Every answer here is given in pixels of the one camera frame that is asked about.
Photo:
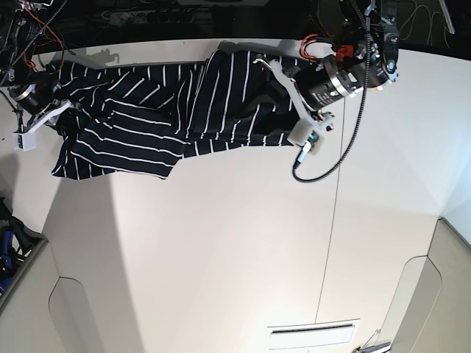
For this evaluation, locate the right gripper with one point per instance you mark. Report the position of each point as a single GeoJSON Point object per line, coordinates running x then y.
{"type": "Point", "coordinates": [45, 109]}

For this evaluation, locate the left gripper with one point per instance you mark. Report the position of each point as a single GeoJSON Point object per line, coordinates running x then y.
{"type": "Point", "coordinates": [309, 90]}

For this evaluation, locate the navy white striped T-shirt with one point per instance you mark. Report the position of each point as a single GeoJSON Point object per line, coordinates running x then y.
{"type": "Point", "coordinates": [145, 119]}

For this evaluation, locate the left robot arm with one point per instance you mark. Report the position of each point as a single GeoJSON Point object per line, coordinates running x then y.
{"type": "Point", "coordinates": [362, 56]}

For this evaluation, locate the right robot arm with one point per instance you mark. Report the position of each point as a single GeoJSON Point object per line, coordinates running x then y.
{"type": "Point", "coordinates": [21, 28]}

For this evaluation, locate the white power strip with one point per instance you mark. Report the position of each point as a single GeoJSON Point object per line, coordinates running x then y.
{"type": "Point", "coordinates": [166, 16]}

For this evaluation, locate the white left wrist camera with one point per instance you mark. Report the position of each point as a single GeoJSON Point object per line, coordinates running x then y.
{"type": "Point", "coordinates": [308, 132]}

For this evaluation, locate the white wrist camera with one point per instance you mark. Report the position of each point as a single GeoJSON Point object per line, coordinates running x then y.
{"type": "Point", "coordinates": [24, 141]}
{"type": "Point", "coordinates": [308, 132]}

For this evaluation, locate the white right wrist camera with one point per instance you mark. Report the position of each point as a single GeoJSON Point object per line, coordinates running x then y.
{"type": "Point", "coordinates": [24, 141]}

